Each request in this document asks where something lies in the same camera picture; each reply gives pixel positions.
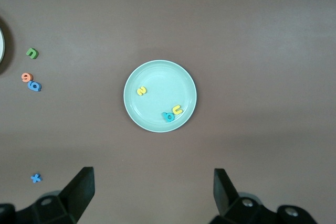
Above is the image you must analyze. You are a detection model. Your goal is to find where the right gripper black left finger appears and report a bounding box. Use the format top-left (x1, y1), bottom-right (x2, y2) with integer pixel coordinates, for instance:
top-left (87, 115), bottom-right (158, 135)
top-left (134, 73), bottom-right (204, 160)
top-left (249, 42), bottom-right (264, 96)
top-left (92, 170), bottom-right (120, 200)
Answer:
top-left (0, 166), bottom-right (95, 224)

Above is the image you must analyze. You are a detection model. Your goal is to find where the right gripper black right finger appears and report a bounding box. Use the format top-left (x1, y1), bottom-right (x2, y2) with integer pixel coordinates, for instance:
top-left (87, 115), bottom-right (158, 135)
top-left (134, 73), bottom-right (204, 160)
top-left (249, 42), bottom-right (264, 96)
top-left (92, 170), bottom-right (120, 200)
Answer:
top-left (209, 168), bottom-right (318, 224)

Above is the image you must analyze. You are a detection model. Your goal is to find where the teal foam letter b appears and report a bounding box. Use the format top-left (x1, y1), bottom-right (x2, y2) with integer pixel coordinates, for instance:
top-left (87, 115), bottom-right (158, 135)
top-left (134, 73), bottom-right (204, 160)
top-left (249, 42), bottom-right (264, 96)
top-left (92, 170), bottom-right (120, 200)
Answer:
top-left (161, 112), bottom-right (175, 123)

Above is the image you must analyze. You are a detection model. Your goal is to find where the blue foam letter g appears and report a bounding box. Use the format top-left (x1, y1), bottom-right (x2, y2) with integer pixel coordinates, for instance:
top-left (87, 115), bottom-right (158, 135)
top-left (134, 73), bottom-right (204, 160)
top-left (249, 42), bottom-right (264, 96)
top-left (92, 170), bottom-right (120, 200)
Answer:
top-left (27, 80), bottom-right (42, 92)

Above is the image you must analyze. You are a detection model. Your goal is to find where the green plate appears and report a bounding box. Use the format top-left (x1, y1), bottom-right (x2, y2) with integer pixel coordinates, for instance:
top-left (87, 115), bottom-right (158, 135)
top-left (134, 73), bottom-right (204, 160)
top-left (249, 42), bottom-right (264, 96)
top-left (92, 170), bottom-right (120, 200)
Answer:
top-left (123, 59), bottom-right (197, 133)

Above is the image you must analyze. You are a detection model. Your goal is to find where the green foam letter u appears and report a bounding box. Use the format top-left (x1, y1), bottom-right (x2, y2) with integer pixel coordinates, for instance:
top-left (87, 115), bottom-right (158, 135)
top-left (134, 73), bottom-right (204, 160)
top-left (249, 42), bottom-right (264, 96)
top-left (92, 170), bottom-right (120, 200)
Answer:
top-left (26, 48), bottom-right (39, 60)

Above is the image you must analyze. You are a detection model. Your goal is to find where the brown table mat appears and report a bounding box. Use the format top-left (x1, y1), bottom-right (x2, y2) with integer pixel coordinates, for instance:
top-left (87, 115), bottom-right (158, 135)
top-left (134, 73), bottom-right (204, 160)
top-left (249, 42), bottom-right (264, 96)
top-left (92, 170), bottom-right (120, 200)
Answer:
top-left (0, 0), bottom-right (336, 224)

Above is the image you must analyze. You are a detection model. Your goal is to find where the beige plate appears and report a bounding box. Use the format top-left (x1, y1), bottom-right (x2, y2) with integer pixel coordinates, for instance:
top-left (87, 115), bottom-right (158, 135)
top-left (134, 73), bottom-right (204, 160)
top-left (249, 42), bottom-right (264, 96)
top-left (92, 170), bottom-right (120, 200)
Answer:
top-left (0, 24), bottom-right (6, 63)

